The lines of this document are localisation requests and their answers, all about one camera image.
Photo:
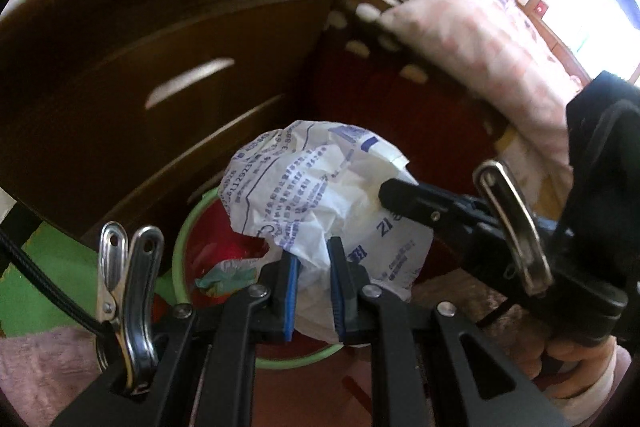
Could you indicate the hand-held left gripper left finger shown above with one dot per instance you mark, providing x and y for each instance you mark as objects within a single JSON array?
[{"x": 290, "y": 302}]

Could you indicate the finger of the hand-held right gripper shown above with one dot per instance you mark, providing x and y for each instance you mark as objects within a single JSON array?
[{"x": 425, "y": 207}]

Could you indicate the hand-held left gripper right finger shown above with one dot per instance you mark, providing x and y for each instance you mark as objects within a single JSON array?
[{"x": 337, "y": 302}]

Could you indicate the teal printed wipes packet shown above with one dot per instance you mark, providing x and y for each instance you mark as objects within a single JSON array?
[{"x": 230, "y": 277}]

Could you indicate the red bin with green rim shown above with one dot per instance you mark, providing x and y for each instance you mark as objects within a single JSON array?
[{"x": 220, "y": 237}]

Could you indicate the white printed plastic bag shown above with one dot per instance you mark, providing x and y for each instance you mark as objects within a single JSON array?
[{"x": 310, "y": 187}]

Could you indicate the person's right forearm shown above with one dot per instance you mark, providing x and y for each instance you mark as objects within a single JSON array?
[{"x": 605, "y": 397}]

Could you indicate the person's right hand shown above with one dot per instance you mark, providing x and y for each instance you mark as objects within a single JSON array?
[{"x": 575, "y": 362}]

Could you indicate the metal spring clip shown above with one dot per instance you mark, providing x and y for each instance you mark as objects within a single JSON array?
[
  {"x": 520, "y": 227},
  {"x": 140, "y": 297}
]

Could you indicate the pink patterned quilt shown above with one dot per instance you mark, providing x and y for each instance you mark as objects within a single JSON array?
[{"x": 475, "y": 37}]

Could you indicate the brown white dotted blanket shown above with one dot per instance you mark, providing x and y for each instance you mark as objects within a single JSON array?
[{"x": 370, "y": 12}]

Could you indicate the green foam floor mat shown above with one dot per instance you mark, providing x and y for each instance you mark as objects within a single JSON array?
[{"x": 60, "y": 257}]

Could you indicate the pink fluffy cloth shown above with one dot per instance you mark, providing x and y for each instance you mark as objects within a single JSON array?
[{"x": 45, "y": 367}]

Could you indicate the brown wooden nightstand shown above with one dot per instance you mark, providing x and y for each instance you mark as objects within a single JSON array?
[{"x": 125, "y": 82}]

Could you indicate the red-brown bed side rail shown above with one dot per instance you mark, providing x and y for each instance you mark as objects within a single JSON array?
[{"x": 390, "y": 117}]

